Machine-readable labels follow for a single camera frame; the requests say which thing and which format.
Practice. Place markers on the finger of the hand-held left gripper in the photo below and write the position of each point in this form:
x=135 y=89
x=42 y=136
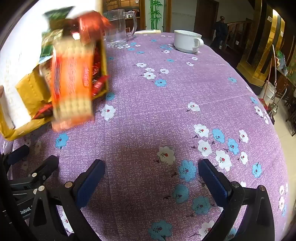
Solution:
x=44 y=168
x=18 y=154

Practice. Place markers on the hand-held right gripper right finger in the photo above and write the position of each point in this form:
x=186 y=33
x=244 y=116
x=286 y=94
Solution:
x=214 y=183

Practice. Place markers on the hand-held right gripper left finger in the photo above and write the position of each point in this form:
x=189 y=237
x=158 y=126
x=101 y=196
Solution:
x=89 y=185

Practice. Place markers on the red candy packet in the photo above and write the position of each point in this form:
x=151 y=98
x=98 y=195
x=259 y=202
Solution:
x=44 y=111
x=92 y=22

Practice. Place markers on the yellow cardboard box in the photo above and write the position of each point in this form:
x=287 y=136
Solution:
x=30 y=90

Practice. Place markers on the orange cracker packet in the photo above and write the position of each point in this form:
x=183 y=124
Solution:
x=71 y=76

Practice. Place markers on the red foil twist candy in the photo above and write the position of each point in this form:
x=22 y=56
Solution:
x=99 y=83
x=97 y=58

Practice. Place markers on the green pea snack packet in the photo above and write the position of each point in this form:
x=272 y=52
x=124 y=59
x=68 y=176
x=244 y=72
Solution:
x=47 y=49
x=57 y=15

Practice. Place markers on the purple floral tablecloth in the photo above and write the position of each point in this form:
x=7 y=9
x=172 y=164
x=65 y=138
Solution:
x=150 y=115

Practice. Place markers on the dark wooden chair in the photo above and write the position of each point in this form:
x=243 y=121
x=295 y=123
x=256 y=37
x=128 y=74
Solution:
x=291 y=109

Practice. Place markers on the white plastic bucket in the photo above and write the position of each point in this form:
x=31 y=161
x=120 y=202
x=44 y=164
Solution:
x=269 y=90

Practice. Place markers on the gold framed partition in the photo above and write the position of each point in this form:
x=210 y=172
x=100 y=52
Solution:
x=254 y=58

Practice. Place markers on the green plastic bag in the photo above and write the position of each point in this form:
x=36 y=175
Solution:
x=281 y=58

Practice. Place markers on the white ceramic cup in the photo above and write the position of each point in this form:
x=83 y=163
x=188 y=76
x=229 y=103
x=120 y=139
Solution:
x=185 y=41

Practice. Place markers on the wooden stair railing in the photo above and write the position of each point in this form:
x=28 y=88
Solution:
x=240 y=34

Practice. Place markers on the clear glass pitcher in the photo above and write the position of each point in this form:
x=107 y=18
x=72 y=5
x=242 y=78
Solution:
x=115 y=27

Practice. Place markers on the cream plastic tube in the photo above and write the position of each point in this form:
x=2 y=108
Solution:
x=148 y=32

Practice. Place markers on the brown wooden door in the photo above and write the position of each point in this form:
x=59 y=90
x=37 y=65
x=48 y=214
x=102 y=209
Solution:
x=205 y=18

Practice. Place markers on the dark jacket on post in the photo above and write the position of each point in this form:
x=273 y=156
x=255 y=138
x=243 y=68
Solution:
x=220 y=32

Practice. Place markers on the bamboo wall painting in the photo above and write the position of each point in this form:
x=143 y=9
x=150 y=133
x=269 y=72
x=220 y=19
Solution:
x=155 y=11

